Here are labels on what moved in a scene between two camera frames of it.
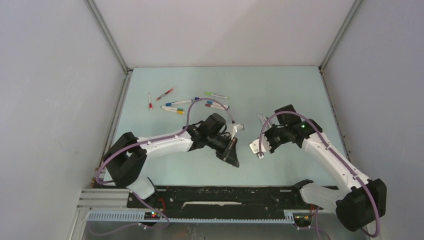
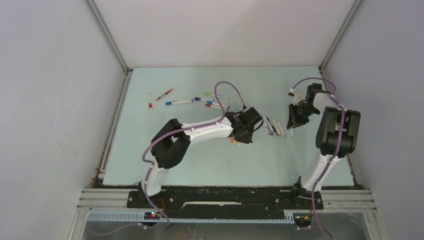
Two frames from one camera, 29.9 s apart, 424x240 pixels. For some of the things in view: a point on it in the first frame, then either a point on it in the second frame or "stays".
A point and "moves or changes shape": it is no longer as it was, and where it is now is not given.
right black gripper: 273,147 → 294,121
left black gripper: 229,154 → 246,140
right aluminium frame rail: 353,10 stays
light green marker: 210,93 stays
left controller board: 152,215 stays
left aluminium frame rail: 110,37 stays
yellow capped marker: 179,112 moves or changes shape
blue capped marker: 171,103 stays
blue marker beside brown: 217,104 stays
